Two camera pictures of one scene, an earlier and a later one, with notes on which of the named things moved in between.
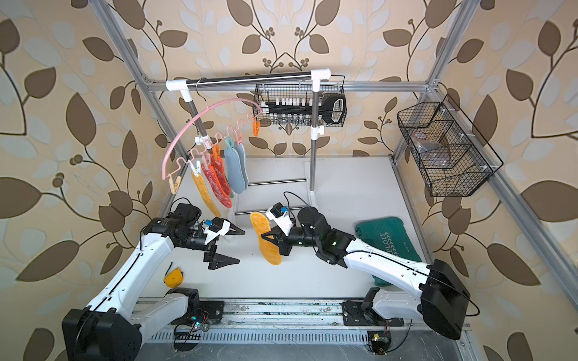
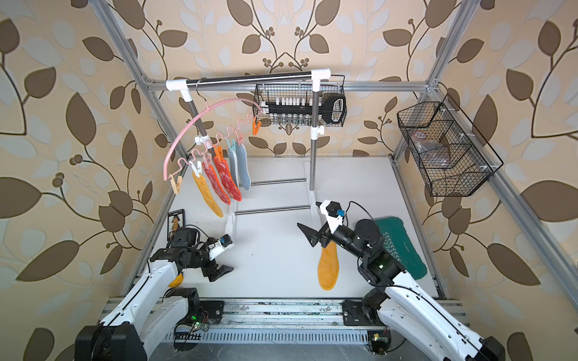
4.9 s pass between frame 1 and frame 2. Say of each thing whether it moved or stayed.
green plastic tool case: stayed
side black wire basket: stayed
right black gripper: moved
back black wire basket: stayed
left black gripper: moved
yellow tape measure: stayed
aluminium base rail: stayed
